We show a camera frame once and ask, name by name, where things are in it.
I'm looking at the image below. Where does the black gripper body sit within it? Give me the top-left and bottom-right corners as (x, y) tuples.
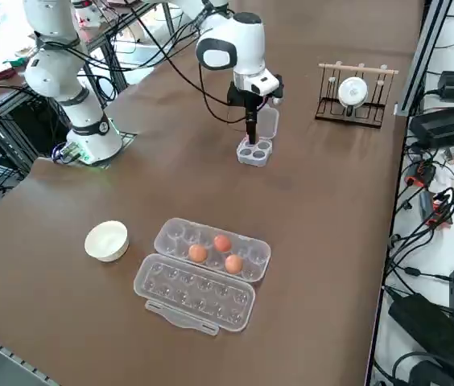
(226, 81), (267, 110)

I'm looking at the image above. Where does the brown egg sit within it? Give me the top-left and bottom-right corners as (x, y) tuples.
(188, 243), (208, 263)
(213, 234), (233, 253)
(224, 254), (244, 274)

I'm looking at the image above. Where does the clear four-slot egg tray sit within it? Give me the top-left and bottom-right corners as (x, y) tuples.
(235, 105), (281, 169)

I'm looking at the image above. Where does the transparent twelve-slot egg tray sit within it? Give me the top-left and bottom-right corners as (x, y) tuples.
(133, 216), (273, 337)

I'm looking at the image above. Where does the red black connector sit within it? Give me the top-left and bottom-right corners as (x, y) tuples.
(423, 188), (454, 228)
(406, 158), (437, 187)

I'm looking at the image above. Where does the cream white bowl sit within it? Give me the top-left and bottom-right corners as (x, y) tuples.
(84, 220), (130, 263)

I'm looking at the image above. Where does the ridged black power adapter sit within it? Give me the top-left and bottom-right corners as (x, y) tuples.
(409, 101), (454, 149)

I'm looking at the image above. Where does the large black power adapter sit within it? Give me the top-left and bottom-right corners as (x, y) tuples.
(387, 292), (454, 373)

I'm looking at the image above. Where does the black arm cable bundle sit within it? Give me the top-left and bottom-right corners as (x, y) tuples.
(69, 0), (252, 125)

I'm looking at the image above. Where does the black wire cup rack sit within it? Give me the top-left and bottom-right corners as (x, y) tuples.
(314, 62), (400, 130)

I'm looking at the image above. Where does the aluminium frame post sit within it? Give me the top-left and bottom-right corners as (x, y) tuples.
(396, 0), (453, 117)

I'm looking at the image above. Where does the aluminium rail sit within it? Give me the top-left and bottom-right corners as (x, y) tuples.
(0, 325), (57, 386)

